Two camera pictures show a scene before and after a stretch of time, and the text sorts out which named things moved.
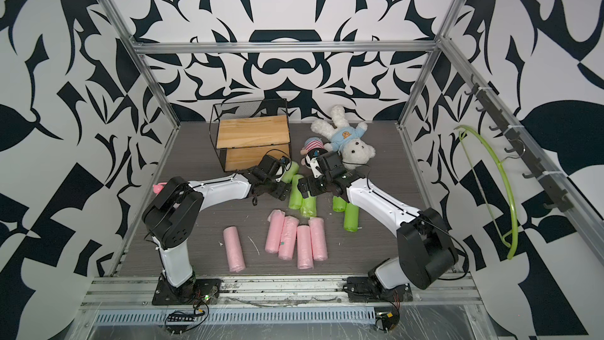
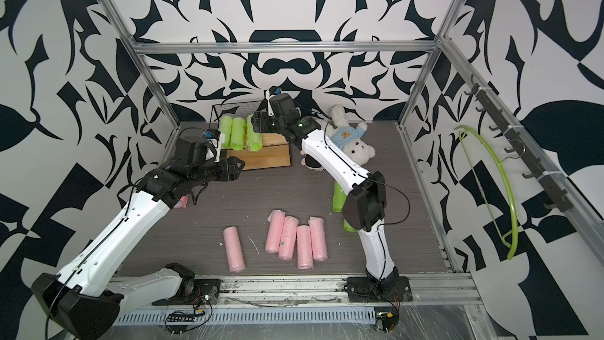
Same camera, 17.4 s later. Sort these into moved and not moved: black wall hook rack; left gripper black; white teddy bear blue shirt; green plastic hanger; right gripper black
Moved: left gripper black; right gripper black
Not moved: white teddy bear blue shirt; black wall hook rack; green plastic hanger
